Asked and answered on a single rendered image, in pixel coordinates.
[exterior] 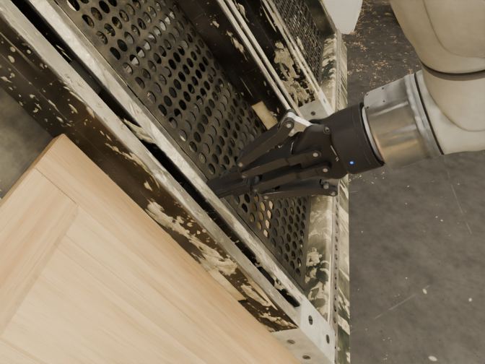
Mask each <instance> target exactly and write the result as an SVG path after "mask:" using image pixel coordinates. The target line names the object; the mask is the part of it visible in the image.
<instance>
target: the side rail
mask: <svg viewBox="0 0 485 364"><path fill-rule="evenodd" d="M305 3H306V5H307V7H308V9H309V10H310V13H311V15H312V16H313V18H314V20H315V22H316V24H317V26H318V28H319V30H320V32H321V34H322V36H323V38H324V39H325V38H327V37H328V36H330V35H332V34H335V31H336V26H335V24H334V22H333V20H332V18H331V16H330V14H329V12H328V10H327V8H326V6H325V4H324V2H323V0H305Z"/></svg>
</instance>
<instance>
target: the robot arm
mask: <svg viewBox="0 0 485 364"><path fill-rule="evenodd" d="M389 2H390V5H391V7H392V9H393V12H394V14H395V16H396V19H397V20H398V23H399V25H400V26H401V29H402V31H403V33H404V35H405V36H406V38H407V39H408V41H409V42H410V43H411V44H412V46H413V47H414V49H415V51H416V53H417V55H418V57H419V60H420V63H421V70H420V71H418V72H416V73H414V74H408V75H406V76H405V77H404V78H402V79H399V80H396V81H394V82H391V83H389V84H386V85H384V86H382V87H379V88H377V89H375V90H372V91H369V92H367V94H366V95H365V97H364V103H363V102H360V103H357V104H354V105H351V106H349V107H347V108H344V109H342V110H339V111H336V112H335V113H332V114H331V115H330V116H328V117H326V118H322V119H316V118H314V119H311V120H309V121H306V120H304V119H302V118H300V117H298V116H296V114H297V113H296V110H294V109H292V108H290V109H288V110H287V111H286V113H285V114H284V115H283V117H282V119H281V120H280V122H278V123H277V124H275V125H274V126H272V127H271V128H270V129H269V130H267V131H265V132H264V133H263V134H262V135H260V136H259V137H257V138H256V139H254V140H253V141H252V142H251V143H249V144H248V145H246V146H245V147H243V148H242V149H241V150H240V152H239V155H238V157H237V161H236V166H235V167H233V168H229V169H227V170H224V171H223V172H222V174H221V176H219V177H217V178H213V179H211V180H209V181H207V182H206V185H207V186H208V187H209V188H210V189H211V190H212V191H213V192H214V194H215V195H216V196H217V197H218V198H219V199H221V198H224V197H226V196H230V195H233V196H240V195H243V194H247V193H250V195H251V196H256V195H257V192H258V193H259V194H261V195H262V198H263V199H264V200H272V199H285V198H292V197H299V196H312V195H324V196H337V195H338V182H339V179H341V178H343V177H345V176H346V175H347V174H348V173H351V174H353V175H356V174H359V173H363V172H366V171H368V170H373V169H375V168H380V167H382V166H384V164H386V165H387V166H388V167H389V168H391V169H398V168H402V167H405V166H407V165H412V164H414V163H419V162H421V161H425V160H428V159H435V158H438V157H439V156H441V155H446V154H450V153H454V152H467V151H481V150H485V0H389ZM298 131H301V132H300V134H299V135H298V137H297V138H296V139H294V140H292V141H290V142H289V143H288V144H287V145H285V146H283V147H280V148H277V149H274V150H271V151H269V150H270V149H272V148H273V147H275V146H276V145H277V144H279V143H280V142H282V141H283V140H285V139H286V138H287V136H288V135H290V136H291V137H292V136H293V135H294V134H296V133H297V132H298ZM268 151H269V152H268ZM272 189H273V190H274V191H272Z"/></svg>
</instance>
